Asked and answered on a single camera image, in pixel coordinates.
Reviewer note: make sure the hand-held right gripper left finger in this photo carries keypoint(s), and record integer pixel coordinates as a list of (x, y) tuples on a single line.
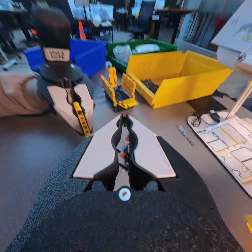
[(94, 157)]

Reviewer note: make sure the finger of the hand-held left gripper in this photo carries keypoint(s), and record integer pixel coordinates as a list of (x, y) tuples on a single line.
[(87, 102), (61, 102)]

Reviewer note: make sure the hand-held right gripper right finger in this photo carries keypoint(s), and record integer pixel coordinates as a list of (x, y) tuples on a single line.
[(151, 155)]

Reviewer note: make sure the yellow long holed beam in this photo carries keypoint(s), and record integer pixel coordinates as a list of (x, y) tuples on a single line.
[(81, 118)]

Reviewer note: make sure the yellow black robot model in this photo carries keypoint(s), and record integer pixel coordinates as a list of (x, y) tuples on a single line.
[(110, 92)]

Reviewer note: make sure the pile of small building pieces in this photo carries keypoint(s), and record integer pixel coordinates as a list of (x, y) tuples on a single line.
[(125, 151)]

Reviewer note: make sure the black friction pin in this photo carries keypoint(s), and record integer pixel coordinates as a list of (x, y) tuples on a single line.
[(124, 120)]

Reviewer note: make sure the yellow storage bin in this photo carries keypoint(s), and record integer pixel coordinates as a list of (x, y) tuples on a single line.
[(187, 86), (249, 224)]

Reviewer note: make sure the instruction booklet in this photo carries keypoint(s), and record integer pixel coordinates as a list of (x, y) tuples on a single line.
[(232, 29)]

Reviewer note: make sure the person's left forearm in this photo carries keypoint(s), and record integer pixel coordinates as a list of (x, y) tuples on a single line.
[(17, 94)]

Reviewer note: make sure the grey desk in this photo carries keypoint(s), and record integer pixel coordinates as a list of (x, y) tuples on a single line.
[(39, 147)]

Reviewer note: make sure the orange traffic cone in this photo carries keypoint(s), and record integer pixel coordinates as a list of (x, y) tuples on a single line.
[(82, 31)]

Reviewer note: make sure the blue storage bin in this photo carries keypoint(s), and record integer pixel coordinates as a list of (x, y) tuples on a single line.
[(88, 55)]

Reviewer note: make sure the crumpled clear plastic bag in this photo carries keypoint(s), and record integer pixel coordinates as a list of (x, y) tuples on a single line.
[(122, 53)]

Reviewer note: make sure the pile of dark pieces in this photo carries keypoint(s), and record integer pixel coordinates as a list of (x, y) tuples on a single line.
[(150, 85)]

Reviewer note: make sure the dark flat plate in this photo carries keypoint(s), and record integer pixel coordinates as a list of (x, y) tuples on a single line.
[(206, 104)]

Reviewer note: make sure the white stand base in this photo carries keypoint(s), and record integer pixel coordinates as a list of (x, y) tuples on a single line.
[(226, 141)]

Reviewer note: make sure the bubble wrap bag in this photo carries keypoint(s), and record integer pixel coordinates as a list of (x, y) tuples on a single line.
[(147, 48)]

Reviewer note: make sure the green storage bin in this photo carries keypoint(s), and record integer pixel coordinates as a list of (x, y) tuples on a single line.
[(157, 44)]

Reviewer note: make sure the black office chair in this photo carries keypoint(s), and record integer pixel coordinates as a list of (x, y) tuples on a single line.
[(143, 17)]

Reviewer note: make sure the wooden table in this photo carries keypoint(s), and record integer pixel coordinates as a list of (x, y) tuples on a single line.
[(177, 10)]

